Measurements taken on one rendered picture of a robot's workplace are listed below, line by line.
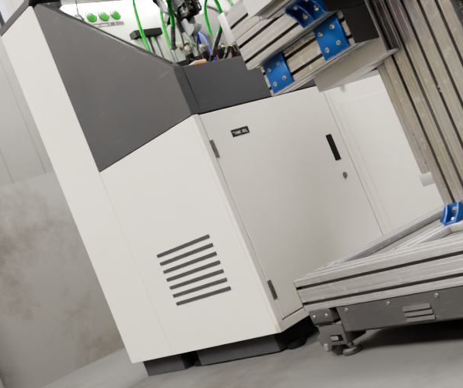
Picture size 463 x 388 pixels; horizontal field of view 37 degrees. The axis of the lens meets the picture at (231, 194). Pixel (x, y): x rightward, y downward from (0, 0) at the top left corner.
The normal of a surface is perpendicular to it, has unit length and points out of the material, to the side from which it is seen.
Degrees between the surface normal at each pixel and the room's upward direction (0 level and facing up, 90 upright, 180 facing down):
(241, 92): 90
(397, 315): 90
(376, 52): 90
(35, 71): 90
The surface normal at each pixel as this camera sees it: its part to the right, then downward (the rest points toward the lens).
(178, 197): -0.67, 0.26
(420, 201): 0.63, -0.29
